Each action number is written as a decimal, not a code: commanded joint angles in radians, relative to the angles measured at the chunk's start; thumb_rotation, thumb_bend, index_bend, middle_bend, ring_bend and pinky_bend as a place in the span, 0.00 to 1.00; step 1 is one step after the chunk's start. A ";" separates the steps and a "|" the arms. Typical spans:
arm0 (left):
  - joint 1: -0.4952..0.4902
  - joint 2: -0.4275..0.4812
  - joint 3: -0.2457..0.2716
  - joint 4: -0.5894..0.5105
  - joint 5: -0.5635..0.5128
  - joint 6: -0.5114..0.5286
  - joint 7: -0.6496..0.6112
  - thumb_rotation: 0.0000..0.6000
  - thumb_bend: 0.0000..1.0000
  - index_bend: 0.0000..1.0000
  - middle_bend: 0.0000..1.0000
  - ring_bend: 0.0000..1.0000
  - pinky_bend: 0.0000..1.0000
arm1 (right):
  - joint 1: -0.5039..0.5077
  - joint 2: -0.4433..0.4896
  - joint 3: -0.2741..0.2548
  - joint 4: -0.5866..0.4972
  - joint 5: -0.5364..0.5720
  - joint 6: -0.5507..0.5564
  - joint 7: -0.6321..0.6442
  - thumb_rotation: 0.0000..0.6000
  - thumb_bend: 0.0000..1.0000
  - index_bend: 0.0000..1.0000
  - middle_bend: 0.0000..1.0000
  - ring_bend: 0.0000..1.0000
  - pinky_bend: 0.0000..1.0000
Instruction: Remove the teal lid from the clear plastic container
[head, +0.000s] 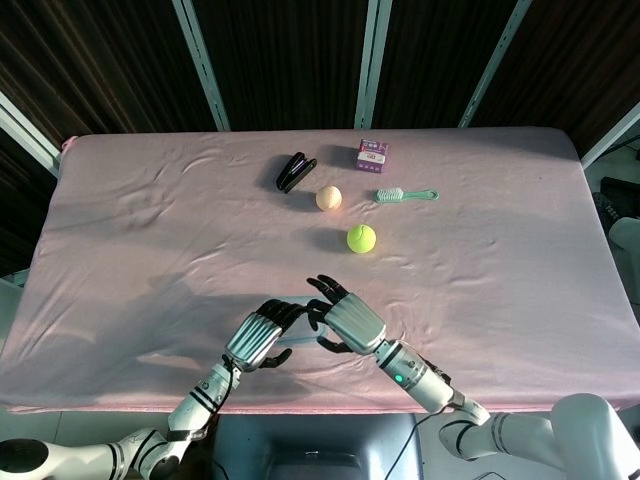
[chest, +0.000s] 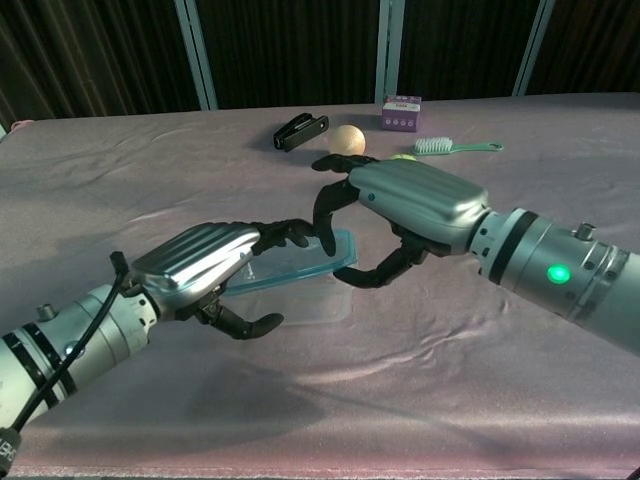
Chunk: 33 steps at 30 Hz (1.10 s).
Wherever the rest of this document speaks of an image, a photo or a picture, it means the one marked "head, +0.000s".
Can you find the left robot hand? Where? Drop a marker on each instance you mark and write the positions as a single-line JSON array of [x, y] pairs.
[[250, 340]]

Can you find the black stapler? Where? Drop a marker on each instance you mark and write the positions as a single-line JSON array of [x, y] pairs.
[[294, 172]]

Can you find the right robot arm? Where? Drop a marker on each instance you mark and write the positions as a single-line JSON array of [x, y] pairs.
[[420, 377]]

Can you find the purple card box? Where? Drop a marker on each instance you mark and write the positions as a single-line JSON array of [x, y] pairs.
[[372, 157]]

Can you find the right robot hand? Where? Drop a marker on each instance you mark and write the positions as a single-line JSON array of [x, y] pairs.
[[355, 322]]

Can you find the peach coloured ball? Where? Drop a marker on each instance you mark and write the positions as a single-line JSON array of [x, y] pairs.
[[329, 198]]

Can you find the yellow tennis ball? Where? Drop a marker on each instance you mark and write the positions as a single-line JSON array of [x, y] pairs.
[[361, 239]]

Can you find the grey metal frame post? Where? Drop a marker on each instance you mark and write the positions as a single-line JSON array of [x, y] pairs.
[[202, 65], [495, 65], [27, 132], [372, 62], [612, 135]]

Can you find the pink tablecloth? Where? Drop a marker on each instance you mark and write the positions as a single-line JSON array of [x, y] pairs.
[[150, 240]]

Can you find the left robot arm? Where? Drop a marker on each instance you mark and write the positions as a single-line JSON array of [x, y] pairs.
[[200, 395]]

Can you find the grey robot torso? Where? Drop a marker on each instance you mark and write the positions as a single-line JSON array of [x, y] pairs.
[[310, 440]]

